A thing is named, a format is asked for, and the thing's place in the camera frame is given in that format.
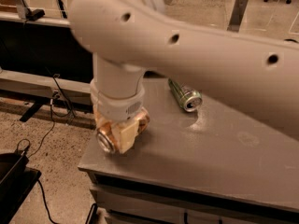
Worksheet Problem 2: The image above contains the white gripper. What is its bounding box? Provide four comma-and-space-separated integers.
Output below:
90, 80, 145, 154

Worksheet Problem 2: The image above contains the orange soda can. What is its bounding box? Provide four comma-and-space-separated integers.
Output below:
95, 108, 150, 154

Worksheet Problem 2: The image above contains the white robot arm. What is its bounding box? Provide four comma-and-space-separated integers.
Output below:
68, 0, 299, 153

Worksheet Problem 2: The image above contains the green soda can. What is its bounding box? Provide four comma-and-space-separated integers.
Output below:
168, 79, 203, 112

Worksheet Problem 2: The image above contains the grey drawer cabinet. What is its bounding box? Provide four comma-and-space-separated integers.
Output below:
92, 174, 299, 224

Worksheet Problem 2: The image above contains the black bin at left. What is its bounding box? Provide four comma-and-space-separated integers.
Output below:
0, 153, 41, 224

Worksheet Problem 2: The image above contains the black tripod stand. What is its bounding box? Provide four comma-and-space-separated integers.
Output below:
50, 0, 78, 20

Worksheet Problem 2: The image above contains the black floor cable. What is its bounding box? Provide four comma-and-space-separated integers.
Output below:
14, 73, 78, 224

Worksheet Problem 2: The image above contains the metal glass bracket left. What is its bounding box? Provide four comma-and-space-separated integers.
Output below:
14, 0, 45, 21

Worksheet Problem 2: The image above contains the metal glass bracket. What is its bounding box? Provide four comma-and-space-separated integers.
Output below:
227, 0, 248, 32
14, 0, 45, 21

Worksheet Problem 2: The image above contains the metal glass bracket right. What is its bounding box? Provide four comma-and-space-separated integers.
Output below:
227, 0, 248, 32

